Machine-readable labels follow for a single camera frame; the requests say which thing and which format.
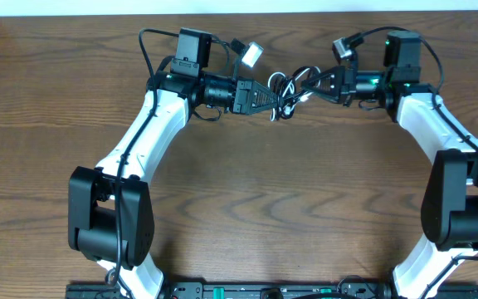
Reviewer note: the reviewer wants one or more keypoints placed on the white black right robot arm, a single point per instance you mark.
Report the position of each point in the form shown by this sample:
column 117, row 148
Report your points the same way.
column 449, row 211

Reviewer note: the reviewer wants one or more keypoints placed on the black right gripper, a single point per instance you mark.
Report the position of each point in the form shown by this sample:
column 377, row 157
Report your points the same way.
column 343, row 84

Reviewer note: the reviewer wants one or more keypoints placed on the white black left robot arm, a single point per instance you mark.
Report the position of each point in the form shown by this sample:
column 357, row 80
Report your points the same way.
column 110, row 216

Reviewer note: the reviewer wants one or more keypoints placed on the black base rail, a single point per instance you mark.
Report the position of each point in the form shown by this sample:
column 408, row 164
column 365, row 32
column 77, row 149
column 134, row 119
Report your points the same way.
column 198, row 290

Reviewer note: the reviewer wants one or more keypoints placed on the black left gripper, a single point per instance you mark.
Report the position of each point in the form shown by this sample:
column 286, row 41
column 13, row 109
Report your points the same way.
column 256, row 88

